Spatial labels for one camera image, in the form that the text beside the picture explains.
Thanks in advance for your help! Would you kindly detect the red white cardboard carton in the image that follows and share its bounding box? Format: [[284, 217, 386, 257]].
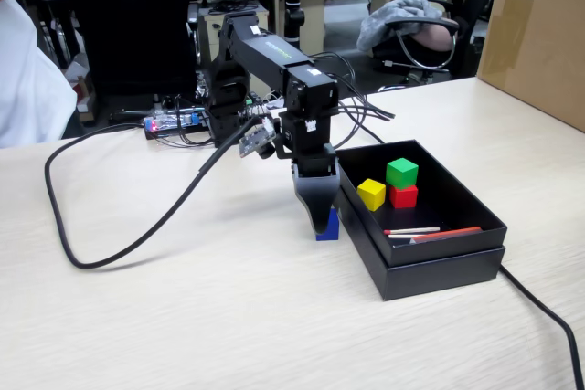
[[63, 54, 97, 122]]

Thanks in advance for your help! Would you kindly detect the yellow cube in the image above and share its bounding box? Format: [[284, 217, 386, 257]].
[[356, 178, 387, 213]]

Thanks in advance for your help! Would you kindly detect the black table power cable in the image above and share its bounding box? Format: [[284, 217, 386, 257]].
[[337, 97, 585, 390]]

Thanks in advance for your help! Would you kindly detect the blue cube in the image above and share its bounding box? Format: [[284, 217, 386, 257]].
[[314, 206, 341, 241]]

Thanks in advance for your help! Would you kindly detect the red pencil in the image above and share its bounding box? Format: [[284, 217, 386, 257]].
[[409, 226, 484, 245]]

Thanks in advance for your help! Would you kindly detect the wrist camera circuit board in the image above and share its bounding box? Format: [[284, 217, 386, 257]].
[[238, 127, 278, 159]]

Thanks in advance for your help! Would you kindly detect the thick black camera cable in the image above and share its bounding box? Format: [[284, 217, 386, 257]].
[[44, 115, 266, 270]]

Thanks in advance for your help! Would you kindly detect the grey fleece cloth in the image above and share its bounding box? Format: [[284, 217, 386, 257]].
[[356, 0, 443, 53]]

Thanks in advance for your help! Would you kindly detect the chrome-armed office chair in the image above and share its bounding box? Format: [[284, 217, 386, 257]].
[[372, 15, 461, 92]]

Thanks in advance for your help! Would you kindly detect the large cardboard box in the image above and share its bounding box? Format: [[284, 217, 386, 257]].
[[475, 0, 585, 133]]

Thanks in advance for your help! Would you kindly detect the red cube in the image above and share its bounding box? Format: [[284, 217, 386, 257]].
[[388, 184, 419, 209]]

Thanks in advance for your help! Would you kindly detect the person in white shirt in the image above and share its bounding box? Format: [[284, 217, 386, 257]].
[[0, 0, 79, 150]]

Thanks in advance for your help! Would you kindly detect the long red-tipped wooden stick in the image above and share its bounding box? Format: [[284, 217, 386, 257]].
[[383, 226, 441, 235]]

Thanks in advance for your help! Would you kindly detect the green cube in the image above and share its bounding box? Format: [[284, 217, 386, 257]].
[[385, 157, 420, 190]]

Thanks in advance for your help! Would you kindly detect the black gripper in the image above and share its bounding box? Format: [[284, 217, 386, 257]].
[[276, 111, 341, 236]]

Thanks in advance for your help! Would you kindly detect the slim black office chair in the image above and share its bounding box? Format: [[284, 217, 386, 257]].
[[450, 0, 503, 80]]

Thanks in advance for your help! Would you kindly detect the large black office chair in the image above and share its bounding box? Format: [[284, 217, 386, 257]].
[[57, 0, 200, 99]]

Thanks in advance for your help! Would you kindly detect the plain beige cabinet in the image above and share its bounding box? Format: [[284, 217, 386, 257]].
[[299, 0, 326, 58]]

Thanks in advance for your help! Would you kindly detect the brown round cushion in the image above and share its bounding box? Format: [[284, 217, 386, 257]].
[[418, 24, 457, 51]]

